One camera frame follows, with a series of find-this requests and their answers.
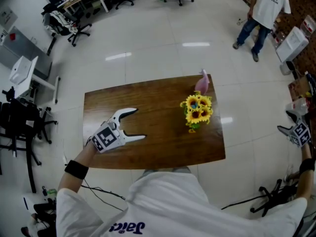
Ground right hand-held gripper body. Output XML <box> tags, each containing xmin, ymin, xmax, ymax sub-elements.
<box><xmin>288</xmin><ymin>119</ymin><xmax>312</xmax><ymax>149</ymax></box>

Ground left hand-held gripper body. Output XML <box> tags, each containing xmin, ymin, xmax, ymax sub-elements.
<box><xmin>90</xmin><ymin>117</ymin><xmax>126</xmax><ymax>154</ymax></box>

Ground person's right forearm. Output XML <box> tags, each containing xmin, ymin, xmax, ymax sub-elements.
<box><xmin>295</xmin><ymin>142</ymin><xmax>316</xmax><ymax>202</ymax></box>

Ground person's left forearm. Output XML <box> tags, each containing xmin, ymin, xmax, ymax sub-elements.
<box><xmin>58</xmin><ymin>143</ymin><xmax>99</xmax><ymax>195</ymax></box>

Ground clear plastic water jug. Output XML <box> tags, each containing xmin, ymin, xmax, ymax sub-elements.
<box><xmin>285</xmin><ymin>98</ymin><xmax>310</xmax><ymax>116</ymax></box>

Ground brown cardboard box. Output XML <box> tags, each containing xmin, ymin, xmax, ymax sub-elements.
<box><xmin>288</xmin><ymin>75</ymin><xmax>312</xmax><ymax>101</ymax></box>

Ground black right wristband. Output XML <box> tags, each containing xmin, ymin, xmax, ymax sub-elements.
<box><xmin>299</xmin><ymin>158</ymin><xmax>316</xmax><ymax>175</ymax></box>

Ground black wristband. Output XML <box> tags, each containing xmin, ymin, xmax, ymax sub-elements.
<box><xmin>299</xmin><ymin>158</ymin><xmax>316</xmax><ymax>175</ymax></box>
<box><xmin>64</xmin><ymin>159</ymin><xmax>89</xmax><ymax>180</ymax></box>

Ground black left wristband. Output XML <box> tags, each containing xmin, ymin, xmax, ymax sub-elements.
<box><xmin>64</xmin><ymin>159</ymin><xmax>89</xmax><ymax>180</ymax></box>

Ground small white canister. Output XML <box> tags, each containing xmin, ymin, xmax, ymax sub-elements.
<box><xmin>279</xmin><ymin>61</ymin><xmax>295</xmax><ymax>76</ymax></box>

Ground person's right leg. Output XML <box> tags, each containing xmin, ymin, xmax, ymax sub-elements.
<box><xmin>172</xmin><ymin>166</ymin><xmax>193</xmax><ymax>175</ymax></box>

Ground sunflower bouquet in white pot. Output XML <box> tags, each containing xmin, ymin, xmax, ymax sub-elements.
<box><xmin>179</xmin><ymin>90</ymin><xmax>214</xmax><ymax>134</ymax></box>

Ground white floor appliance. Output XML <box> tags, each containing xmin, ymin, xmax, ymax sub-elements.
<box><xmin>276</xmin><ymin>26</ymin><xmax>310</xmax><ymax>64</ymax></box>

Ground person's white t-shirt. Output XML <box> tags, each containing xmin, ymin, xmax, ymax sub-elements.
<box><xmin>56</xmin><ymin>171</ymin><xmax>308</xmax><ymax>237</ymax></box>

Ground black metal stand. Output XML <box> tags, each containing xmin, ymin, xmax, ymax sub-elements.
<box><xmin>0</xmin><ymin>131</ymin><xmax>43</xmax><ymax>194</ymax></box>

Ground white box with red label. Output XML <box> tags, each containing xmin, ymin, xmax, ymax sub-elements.
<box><xmin>302</xmin><ymin>14</ymin><xmax>316</xmax><ymax>38</ymax></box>

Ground black bag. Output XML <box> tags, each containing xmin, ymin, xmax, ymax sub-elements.
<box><xmin>33</xmin><ymin>198</ymin><xmax>58</xmax><ymax>237</ymax></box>

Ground white cardboard box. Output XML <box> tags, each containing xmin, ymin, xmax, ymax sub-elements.
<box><xmin>9</xmin><ymin>55</ymin><xmax>33</xmax><ymax>85</ymax></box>

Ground white jacket with black stripes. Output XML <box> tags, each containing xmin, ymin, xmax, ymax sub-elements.
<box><xmin>42</xmin><ymin>9</ymin><xmax>75</xmax><ymax>36</ymax></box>

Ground grey metal cabinet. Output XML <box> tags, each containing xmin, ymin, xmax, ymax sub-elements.
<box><xmin>0</xmin><ymin>25</ymin><xmax>53</xmax><ymax>81</ymax></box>

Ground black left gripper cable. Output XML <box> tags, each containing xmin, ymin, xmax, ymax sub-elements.
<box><xmin>80</xmin><ymin>178</ymin><xmax>127</xmax><ymax>212</ymax></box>

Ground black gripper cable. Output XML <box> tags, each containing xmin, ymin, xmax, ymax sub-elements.
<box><xmin>220</xmin><ymin>194</ymin><xmax>268</xmax><ymax>210</ymax></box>
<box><xmin>80</xmin><ymin>178</ymin><xmax>127</xmax><ymax>212</ymax></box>

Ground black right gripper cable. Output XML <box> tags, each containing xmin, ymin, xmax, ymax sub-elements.
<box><xmin>220</xmin><ymin>194</ymin><xmax>268</xmax><ymax>210</ymax></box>

